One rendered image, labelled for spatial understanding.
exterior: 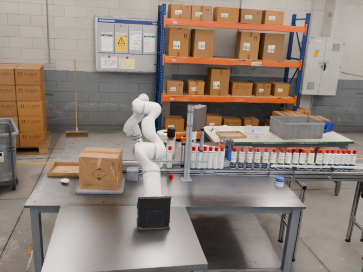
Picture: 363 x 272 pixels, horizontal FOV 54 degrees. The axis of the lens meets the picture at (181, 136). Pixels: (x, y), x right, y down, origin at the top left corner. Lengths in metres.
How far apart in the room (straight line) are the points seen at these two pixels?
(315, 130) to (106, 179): 3.03
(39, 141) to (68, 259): 4.22
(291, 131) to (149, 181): 2.80
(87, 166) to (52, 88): 4.77
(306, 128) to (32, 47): 5.14
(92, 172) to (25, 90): 3.41
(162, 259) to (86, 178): 1.05
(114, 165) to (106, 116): 4.77
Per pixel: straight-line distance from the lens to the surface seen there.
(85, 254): 2.23
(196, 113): 2.98
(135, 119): 3.02
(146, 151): 2.46
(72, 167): 3.44
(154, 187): 2.37
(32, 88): 6.07
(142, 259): 2.17
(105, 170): 2.85
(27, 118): 6.18
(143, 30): 7.22
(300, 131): 4.88
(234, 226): 3.76
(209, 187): 3.07
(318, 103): 8.76
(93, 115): 7.55
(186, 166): 3.12
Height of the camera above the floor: 2.09
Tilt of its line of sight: 17 degrees down
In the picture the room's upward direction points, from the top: 3 degrees clockwise
